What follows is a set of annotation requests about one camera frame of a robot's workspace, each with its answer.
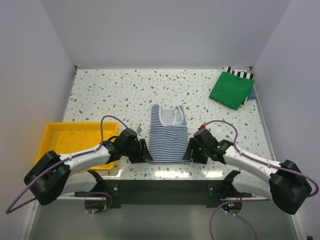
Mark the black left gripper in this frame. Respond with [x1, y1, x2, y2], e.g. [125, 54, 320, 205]
[122, 138, 153, 163]

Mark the blue white striped tank top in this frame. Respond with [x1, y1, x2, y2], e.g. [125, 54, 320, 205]
[148, 104, 190, 164]

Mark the green tank top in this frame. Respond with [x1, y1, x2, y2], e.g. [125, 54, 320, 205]
[209, 71, 255, 110]

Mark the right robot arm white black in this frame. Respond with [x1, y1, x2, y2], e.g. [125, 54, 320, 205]
[184, 128, 312, 215]

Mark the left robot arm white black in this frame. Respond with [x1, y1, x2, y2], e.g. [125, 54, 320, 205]
[23, 128, 152, 206]

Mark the blue folded tank top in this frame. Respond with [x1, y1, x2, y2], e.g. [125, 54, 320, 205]
[247, 85, 257, 101]

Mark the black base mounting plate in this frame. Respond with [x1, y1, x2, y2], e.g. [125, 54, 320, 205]
[75, 180, 252, 210]

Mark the yellow plastic tray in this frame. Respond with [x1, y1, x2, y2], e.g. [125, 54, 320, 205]
[33, 122, 118, 173]

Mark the black white striped folded top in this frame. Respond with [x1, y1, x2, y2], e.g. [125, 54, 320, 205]
[222, 66, 254, 105]

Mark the aluminium front rail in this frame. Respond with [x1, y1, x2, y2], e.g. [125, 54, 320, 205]
[30, 177, 297, 201]

